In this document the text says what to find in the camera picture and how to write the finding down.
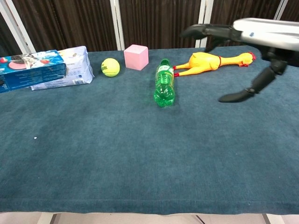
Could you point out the yellow rubber chicken toy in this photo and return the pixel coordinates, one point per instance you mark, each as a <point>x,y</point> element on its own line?
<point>205,63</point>

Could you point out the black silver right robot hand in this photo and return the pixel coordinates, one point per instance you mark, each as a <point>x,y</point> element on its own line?
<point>264,31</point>

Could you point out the blue Oreo cookie box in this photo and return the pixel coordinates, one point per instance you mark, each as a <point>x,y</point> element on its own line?
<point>30,70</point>

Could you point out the teal table cloth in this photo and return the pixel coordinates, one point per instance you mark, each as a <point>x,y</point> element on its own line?
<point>130,149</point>

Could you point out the white tissue pack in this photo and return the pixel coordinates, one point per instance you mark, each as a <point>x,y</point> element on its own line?
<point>79,66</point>

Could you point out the green plastic bottle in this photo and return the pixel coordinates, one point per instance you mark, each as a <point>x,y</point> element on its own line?
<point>164,85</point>

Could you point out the pink cube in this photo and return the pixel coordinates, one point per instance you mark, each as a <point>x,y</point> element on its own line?
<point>136,58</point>

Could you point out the dark folding screen white frame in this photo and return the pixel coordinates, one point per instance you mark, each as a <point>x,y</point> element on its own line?
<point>161,23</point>

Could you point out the yellow tennis ball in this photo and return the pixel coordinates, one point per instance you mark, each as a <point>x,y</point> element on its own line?
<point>110,67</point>

